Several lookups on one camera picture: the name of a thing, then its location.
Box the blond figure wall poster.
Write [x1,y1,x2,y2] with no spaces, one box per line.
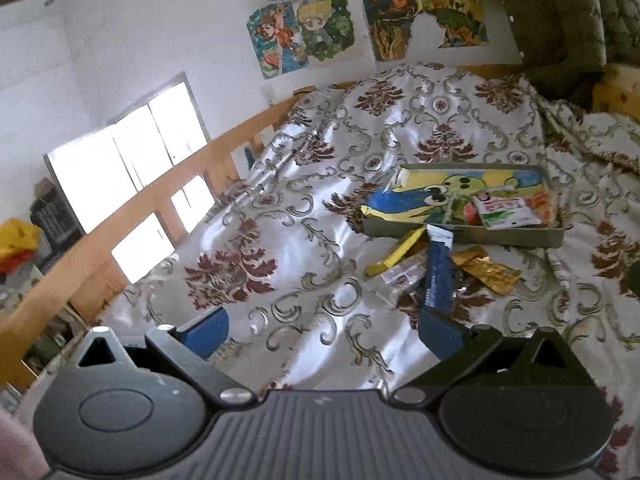
[294,0,357,63]

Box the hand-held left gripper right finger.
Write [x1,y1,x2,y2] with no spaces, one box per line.
[387,306,578,407]

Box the yellow snack bar packet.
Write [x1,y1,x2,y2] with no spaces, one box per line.
[365,230,425,278]

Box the olive quilted jacket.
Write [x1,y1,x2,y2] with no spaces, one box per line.
[497,0,640,106]

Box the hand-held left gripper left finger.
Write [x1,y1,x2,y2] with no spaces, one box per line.
[74,306,257,407]

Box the grey tray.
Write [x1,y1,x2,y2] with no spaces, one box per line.
[361,162,568,250]

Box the window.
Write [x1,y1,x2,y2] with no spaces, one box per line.
[44,72,211,286]

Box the wooden bed end board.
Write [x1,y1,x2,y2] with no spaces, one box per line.
[592,65,640,123]

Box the wooden bed side rail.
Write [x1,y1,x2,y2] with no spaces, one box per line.
[0,80,351,391]

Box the floral bed blanket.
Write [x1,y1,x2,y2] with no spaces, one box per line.
[95,62,640,478]

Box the gold snack packet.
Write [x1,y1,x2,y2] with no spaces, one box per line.
[452,246,522,295]

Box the white green snack packet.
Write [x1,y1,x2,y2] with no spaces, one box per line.
[472,194,543,232]

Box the orange-haired figure wall poster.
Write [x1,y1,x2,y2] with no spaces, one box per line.
[246,4,308,80]

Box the yellow plastic bag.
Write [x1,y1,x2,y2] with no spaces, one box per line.
[0,217,43,273]

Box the blue snack packet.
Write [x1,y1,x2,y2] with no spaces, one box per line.
[422,224,456,313]

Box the clear packet with dark snack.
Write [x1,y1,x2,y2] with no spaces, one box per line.
[377,252,428,306]

